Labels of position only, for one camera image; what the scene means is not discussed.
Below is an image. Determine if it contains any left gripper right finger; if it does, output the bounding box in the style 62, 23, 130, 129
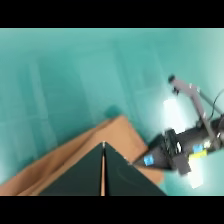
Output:
103, 142, 167, 197

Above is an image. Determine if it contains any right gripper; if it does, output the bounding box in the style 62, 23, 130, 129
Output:
132, 127, 193, 176

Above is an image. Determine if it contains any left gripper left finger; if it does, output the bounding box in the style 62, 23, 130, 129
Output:
39, 142, 104, 197

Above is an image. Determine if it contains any orange T-shirt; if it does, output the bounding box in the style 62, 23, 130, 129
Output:
0, 115, 165, 197

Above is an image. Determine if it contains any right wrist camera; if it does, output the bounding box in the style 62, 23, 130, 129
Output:
167, 74, 223, 151

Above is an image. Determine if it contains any black cable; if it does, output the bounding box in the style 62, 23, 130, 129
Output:
209, 88, 224, 122

